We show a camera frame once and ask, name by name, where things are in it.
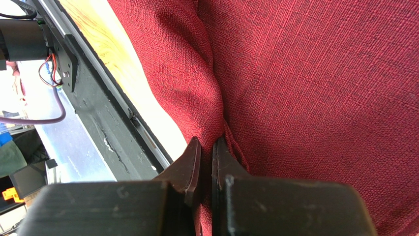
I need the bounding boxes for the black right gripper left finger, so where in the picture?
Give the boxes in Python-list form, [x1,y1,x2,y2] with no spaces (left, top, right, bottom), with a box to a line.
[17,138,202,236]

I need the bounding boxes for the dark red cloth napkin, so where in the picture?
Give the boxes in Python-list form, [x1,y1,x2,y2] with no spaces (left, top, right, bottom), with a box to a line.
[109,0,419,236]

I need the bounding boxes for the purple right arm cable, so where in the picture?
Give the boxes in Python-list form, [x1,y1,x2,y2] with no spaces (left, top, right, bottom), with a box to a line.
[0,87,67,126]

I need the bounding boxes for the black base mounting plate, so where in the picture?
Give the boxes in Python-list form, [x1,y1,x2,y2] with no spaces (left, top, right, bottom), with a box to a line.
[34,0,173,182]

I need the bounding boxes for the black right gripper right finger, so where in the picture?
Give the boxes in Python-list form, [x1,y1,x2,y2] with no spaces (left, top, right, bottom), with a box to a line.
[211,138,376,236]

